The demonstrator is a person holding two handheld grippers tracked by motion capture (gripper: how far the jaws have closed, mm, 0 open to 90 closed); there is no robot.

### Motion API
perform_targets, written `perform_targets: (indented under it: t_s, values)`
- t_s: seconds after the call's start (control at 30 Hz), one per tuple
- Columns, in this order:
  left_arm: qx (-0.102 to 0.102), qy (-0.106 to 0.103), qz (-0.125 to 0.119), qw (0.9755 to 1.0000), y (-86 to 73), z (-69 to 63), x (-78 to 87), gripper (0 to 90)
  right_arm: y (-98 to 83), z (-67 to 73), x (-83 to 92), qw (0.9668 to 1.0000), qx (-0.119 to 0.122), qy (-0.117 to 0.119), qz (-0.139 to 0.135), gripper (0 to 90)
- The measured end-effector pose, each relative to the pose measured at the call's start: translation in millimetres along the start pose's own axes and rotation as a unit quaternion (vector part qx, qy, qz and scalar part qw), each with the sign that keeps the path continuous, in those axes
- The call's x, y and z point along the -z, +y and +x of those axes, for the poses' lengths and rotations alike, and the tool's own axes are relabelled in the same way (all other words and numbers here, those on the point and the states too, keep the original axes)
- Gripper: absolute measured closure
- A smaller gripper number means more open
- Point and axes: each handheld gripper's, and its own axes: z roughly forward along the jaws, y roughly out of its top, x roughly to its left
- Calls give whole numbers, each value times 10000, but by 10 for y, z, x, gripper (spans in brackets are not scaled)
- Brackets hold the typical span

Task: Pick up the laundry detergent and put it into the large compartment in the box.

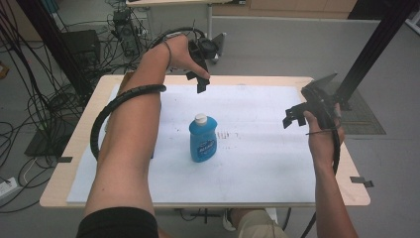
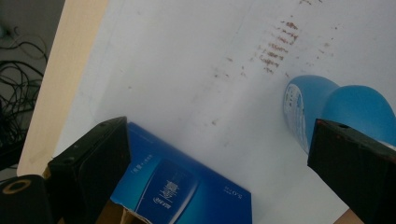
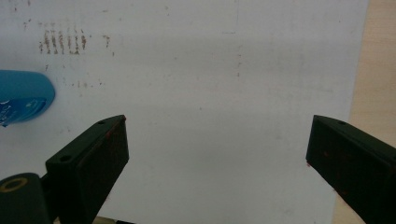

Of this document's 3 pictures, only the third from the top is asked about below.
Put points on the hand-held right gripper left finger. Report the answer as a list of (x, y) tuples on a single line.
[(93, 161)]

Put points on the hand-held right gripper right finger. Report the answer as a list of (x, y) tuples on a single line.
[(358, 161)]

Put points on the blue plastic bottle white cap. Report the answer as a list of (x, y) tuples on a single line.
[(21, 96)]

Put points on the white paper sheet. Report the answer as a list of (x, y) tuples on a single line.
[(202, 77)]

